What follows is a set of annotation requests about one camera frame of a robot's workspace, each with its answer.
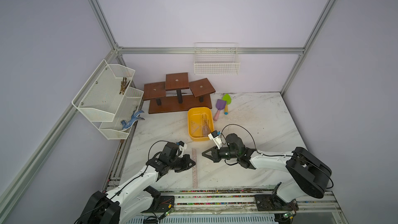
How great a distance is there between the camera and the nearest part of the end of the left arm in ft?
2.00

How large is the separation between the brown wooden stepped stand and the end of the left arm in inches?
16.0

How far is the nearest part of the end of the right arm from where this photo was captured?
0.66 m

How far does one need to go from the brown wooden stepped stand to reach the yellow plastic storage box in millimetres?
17

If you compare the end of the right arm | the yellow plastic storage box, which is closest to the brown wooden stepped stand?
the yellow plastic storage box

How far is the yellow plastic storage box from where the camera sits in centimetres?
101

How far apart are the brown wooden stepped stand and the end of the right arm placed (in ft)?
1.31
